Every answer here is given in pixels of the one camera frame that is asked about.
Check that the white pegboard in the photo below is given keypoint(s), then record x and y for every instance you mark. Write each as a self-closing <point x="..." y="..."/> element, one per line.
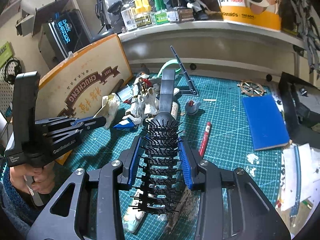
<point x="7" y="97"/>

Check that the green cutting mat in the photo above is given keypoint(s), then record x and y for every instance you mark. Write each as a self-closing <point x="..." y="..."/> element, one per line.
<point x="225" y="130"/>

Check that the black headphones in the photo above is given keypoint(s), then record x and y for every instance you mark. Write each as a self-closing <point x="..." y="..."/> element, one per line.
<point x="11" y="71"/>

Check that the person's left hand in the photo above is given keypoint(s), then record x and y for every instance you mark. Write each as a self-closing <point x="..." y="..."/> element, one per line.
<point x="43" y="180"/>

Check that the standing white blue robot model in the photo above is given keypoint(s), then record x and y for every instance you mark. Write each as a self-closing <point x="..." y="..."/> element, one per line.
<point x="197" y="5"/>

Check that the small labelled bottle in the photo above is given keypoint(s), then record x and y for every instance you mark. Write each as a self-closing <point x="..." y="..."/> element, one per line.
<point x="175" y="111"/>

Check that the green wall sign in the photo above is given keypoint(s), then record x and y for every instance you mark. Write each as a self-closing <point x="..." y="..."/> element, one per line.
<point x="5" y="52"/>

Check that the brown cardboard box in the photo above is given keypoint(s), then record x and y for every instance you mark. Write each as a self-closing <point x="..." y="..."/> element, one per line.
<point x="87" y="80"/>

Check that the white printer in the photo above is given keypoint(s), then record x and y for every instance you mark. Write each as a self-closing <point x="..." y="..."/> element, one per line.
<point x="32" y="7"/>

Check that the blue sanding block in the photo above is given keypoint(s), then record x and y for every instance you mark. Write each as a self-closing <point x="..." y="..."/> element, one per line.
<point x="265" y="122"/>

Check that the clear glass bottle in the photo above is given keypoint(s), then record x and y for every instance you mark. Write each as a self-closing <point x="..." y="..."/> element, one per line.
<point x="128" y="17"/>

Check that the small white plastic strip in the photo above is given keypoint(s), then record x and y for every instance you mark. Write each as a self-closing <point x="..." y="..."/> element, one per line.
<point x="209" y="100"/>

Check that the black desk lamp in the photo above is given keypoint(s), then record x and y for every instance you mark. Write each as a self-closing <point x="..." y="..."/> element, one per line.
<point x="100" y="7"/>

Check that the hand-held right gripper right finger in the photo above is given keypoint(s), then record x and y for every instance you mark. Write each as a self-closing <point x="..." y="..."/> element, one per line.
<point x="186" y="165"/>

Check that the black round jar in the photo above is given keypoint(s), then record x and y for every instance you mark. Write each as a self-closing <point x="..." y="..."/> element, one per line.
<point x="115" y="7"/>

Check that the yellow cap bottle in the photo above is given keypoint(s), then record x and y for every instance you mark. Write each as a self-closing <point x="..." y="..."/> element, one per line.
<point x="146" y="17"/>
<point x="138" y="17"/>

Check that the white riser shelf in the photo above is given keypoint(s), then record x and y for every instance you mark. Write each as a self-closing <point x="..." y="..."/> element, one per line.
<point x="200" y="35"/>

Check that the grey model stand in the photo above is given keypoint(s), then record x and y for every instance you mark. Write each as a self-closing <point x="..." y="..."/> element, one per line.
<point x="186" y="77"/>

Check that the white lying robot model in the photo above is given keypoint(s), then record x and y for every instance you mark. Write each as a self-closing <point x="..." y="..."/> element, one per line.
<point x="140" y="105"/>

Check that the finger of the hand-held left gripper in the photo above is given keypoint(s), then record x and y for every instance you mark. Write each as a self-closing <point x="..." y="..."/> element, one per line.
<point x="92" y="127"/>
<point x="87" y="121"/>

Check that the black tray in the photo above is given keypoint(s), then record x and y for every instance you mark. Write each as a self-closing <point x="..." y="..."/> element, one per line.
<point x="295" y="110"/>

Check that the black computer case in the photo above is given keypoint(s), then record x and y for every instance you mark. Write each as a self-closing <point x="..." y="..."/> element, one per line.
<point x="52" y="40"/>

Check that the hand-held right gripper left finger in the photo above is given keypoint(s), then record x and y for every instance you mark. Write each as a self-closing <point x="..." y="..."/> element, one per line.
<point x="136" y="165"/>

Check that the paper bucket with dog print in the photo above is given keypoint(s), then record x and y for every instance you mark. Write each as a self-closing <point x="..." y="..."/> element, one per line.
<point x="250" y="17"/>

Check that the dark winged model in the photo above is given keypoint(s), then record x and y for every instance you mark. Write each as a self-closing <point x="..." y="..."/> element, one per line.
<point x="300" y="17"/>

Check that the blue craft knife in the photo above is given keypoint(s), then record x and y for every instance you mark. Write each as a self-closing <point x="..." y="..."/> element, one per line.
<point x="296" y="155"/>

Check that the red craft knife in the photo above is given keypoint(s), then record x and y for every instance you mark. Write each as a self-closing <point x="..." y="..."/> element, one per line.
<point x="205" y="137"/>

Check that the small pale label jar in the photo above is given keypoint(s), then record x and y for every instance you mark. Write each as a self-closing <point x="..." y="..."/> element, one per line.
<point x="173" y="16"/>

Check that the black hairbrush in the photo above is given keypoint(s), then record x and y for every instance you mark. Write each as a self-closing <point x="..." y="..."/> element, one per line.
<point x="166" y="92"/>

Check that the green cap bottle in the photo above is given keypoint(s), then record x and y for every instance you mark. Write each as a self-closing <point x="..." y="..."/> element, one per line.
<point x="160" y="15"/>

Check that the grey dome part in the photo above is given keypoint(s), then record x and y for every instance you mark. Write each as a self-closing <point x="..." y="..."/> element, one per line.
<point x="193" y="107"/>

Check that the metal ship wheel ornament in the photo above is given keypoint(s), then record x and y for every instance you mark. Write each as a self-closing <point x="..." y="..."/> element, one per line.
<point x="251" y="88"/>

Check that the person's left forearm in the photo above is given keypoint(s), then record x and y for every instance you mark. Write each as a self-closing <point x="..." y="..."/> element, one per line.
<point x="12" y="200"/>

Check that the gold tissue packet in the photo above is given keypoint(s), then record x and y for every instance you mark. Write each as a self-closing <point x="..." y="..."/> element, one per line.
<point x="111" y="105"/>

